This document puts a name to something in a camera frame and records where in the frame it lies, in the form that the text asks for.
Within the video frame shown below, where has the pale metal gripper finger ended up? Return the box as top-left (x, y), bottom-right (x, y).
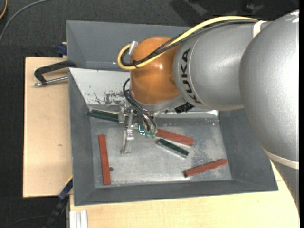
top-left (118, 106), bottom-right (131, 124)
top-left (120, 129), bottom-right (135, 156)

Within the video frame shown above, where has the pale wood flat board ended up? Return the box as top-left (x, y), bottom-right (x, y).
top-left (22, 57), bottom-right (73, 198)

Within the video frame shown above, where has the red-brown flat block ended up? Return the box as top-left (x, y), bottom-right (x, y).
top-left (155, 128), bottom-right (195, 147)
top-left (183, 158), bottom-right (229, 178)
top-left (98, 134), bottom-right (112, 186)

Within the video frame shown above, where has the dark green flat block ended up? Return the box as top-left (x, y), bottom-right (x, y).
top-left (86, 108), bottom-right (120, 124)
top-left (155, 138), bottom-right (190, 159)

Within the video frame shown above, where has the grey metal bin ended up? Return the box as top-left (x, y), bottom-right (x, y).
top-left (66, 19), bottom-right (279, 206)

